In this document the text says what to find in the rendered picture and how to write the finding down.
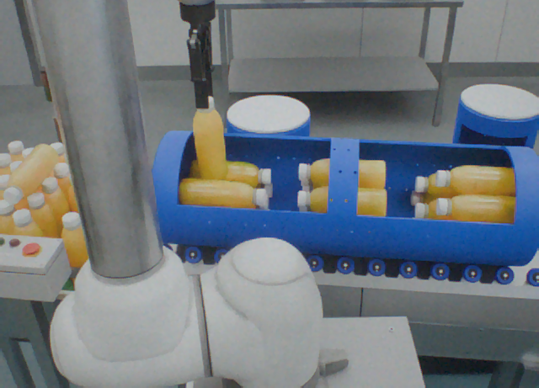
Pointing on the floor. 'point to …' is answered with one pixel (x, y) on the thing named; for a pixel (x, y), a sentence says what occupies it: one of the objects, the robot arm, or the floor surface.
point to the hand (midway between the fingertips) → (204, 90)
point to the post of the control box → (40, 341)
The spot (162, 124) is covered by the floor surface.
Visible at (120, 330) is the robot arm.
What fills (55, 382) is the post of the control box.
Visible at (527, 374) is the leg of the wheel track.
